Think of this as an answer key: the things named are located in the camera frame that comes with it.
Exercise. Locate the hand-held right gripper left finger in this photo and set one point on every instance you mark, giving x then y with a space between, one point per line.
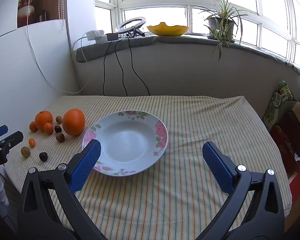
86 165

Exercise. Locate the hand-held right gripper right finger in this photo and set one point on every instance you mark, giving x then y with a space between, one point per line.
218 167

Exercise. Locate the greenish brown kiwi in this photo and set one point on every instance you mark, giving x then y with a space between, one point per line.
25 152

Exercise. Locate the dark purple plum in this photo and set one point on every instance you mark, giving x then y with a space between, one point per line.
58 129
43 156

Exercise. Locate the medium bumpy orange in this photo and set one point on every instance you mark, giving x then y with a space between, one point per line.
43 118

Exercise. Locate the large smooth orange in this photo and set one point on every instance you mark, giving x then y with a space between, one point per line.
74 122

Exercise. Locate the white floral plate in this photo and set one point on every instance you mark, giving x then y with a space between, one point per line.
125 142

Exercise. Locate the orange kumquat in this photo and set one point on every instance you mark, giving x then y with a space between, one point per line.
32 142

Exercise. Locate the small tangerine with stem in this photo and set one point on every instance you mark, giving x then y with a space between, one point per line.
48 128

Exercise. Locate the striped tablecloth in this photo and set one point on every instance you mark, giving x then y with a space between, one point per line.
185 130

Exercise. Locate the green snack bag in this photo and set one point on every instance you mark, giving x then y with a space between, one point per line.
277 102

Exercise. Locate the red shelf ornament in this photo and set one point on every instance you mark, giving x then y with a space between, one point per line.
26 7

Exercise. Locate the white power adapter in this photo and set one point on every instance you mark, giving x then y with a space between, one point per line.
102 39

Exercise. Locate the black power adapter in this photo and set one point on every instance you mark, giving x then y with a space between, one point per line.
111 36

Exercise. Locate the spider plant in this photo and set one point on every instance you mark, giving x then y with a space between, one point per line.
221 31

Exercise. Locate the dark flower pot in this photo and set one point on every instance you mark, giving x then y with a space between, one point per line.
212 28

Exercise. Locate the yellow wavy bowl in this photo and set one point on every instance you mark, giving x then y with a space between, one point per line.
167 31

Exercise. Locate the white window frame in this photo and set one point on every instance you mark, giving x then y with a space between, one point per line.
155 1

